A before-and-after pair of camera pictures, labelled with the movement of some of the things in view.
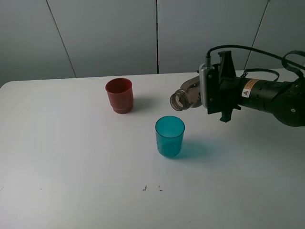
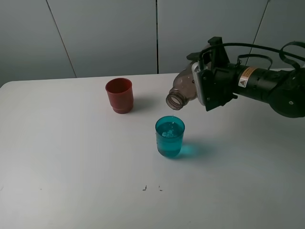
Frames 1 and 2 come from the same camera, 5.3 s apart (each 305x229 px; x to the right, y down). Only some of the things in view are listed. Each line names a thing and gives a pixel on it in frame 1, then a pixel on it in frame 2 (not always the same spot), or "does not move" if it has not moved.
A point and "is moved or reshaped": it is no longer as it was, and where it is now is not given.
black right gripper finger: (226, 116) → (195, 56)
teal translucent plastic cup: (169, 130) does not move
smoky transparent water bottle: (188, 95) is moved or reshaped
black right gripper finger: (227, 67) → (219, 56)
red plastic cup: (120, 93) does not move
